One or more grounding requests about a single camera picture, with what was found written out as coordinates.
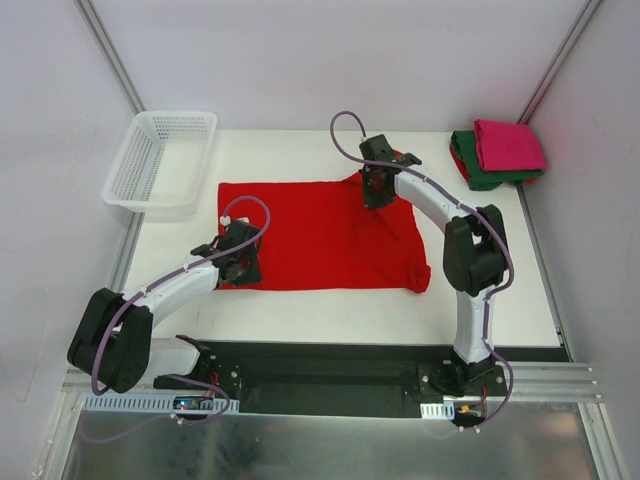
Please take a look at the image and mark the red t-shirt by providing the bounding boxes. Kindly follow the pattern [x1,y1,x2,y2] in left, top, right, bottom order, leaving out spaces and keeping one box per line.
[449,144,469,182]
[217,173,431,294]

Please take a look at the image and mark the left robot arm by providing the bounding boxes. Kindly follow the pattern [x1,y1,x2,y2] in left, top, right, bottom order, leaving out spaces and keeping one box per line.
[67,219,265,395]

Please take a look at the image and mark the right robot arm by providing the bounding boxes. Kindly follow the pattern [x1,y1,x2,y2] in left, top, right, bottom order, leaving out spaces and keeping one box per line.
[359,134,513,397]

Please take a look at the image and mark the red folded t-shirt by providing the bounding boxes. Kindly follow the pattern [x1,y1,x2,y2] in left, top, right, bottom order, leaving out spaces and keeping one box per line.
[449,144,469,182]

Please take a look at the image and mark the green folded t-shirt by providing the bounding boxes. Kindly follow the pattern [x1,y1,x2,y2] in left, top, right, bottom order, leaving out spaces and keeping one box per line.
[450,130,544,191]

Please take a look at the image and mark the white plastic basket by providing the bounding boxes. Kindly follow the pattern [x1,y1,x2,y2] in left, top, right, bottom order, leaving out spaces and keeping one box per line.
[102,110,218,216]

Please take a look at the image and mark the pink folded t-shirt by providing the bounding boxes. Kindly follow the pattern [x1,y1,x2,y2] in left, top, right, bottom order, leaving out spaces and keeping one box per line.
[473,119,547,172]

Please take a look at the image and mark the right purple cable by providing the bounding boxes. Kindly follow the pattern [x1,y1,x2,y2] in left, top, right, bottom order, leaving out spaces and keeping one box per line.
[330,111,515,436]

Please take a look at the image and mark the purple cable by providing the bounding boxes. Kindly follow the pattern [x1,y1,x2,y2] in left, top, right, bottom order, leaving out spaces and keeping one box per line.
[79,196,273,444]
[330,111,515,436]

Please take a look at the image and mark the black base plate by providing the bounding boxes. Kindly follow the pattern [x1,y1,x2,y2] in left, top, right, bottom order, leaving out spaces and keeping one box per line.
[152,338,508,416]

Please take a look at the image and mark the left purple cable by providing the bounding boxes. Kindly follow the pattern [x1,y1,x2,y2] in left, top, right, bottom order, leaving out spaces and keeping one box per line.
[79,196,273,444]

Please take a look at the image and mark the left cable duct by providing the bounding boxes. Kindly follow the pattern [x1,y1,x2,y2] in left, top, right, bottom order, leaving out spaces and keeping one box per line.
[84,394,240,415]

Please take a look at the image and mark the cable duct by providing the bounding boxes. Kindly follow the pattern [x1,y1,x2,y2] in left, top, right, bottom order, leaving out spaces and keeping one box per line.
[84,394,240,415]
[420,401,455,421]

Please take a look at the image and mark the right cable duct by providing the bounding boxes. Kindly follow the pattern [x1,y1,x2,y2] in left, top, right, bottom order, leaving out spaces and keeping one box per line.
[420,401,455,421]

